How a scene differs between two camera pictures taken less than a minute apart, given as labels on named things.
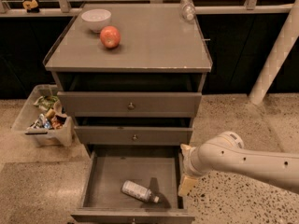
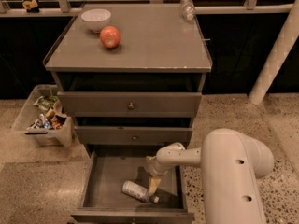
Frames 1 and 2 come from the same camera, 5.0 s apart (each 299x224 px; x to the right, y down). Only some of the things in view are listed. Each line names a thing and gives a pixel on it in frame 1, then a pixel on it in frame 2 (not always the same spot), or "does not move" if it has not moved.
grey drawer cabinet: [140, 97] does not move
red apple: [109, 36] does not move
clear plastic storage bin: [43, 118] does not move
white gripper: [188, 163] → [156, 169]
